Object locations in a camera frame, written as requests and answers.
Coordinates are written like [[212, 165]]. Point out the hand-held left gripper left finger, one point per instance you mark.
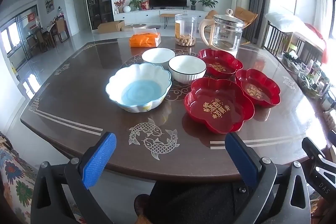
[[98, 161]]

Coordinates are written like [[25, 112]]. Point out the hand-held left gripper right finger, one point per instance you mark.
[[242, 158]]

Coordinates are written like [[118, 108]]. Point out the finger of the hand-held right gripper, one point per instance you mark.
[[315, 149]]

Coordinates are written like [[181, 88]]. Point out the red flower-shaped plate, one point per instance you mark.
[[218, 106], [258, 88], [220, 64]]

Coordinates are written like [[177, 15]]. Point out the blue and white scalloped bowl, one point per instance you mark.
[[139, 88]]

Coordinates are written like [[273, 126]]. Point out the ribbed white bowl black rim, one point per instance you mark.
[[187, 69]]

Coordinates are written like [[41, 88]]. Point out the plain white bowl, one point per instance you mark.
[[157, 57]]

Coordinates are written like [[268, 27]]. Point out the clear bag of snacks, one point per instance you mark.
[[330, 119]]

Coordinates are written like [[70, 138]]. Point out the glass jar with lid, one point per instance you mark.
[[329, 100]]

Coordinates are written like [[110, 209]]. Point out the brown shoe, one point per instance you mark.
[[143, 207]]

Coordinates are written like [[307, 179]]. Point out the clear tray of small bottles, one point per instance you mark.
[[313, 79]]

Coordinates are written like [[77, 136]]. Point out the floral printed blanket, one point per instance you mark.
[[15, 179]]

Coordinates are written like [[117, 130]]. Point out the black basket of small packets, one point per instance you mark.
[[292, 61]]

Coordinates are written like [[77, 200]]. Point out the red cloth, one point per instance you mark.
[[316, 35]]

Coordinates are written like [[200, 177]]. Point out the dark wooden railed bed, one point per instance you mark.
[[273, 37]]

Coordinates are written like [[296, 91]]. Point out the orange tissue pack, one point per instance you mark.
[[143, 40]]

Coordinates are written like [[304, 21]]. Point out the white pillow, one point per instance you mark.
[[282, 20]]

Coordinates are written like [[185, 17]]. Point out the cardboard box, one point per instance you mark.
[[110, 27]]

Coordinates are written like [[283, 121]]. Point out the wooden dining table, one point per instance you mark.
[[44, 36]]

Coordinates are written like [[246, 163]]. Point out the wooden dining chair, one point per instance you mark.
[[61, 28]]

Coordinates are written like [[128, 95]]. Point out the clear plastic jar of peanuts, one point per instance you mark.
[[185, 29]]

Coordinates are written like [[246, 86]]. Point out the orange rocking lounge chair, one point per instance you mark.
[[246, 15]]

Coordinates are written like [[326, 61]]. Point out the glass sliding door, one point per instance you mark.
[[15, 35]]

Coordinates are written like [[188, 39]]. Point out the white television cabinet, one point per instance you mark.
[[147, 16]]

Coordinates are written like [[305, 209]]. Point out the white door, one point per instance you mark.
[[78, 8]]

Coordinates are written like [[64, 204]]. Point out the round white vase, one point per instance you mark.
[[127, 9]]

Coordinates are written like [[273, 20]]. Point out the red window sign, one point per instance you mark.
[[31, 16]]

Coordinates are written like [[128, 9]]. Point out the red flowers in vase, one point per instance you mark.
[[119, 3]]

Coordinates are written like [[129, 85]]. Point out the large green potted plant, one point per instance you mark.
[[207, 2]]

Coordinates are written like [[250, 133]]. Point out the small wooden hairpin-leg table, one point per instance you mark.
[[167, 15]]

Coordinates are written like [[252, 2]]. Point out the red gift box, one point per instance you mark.
[[144, 5]]

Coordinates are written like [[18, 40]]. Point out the bushy green potted plant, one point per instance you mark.
[[136, 3]]

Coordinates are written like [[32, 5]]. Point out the small green potted plant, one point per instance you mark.
[[193, 3]]

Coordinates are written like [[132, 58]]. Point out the framed wall painting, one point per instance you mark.
[[49, 3]]

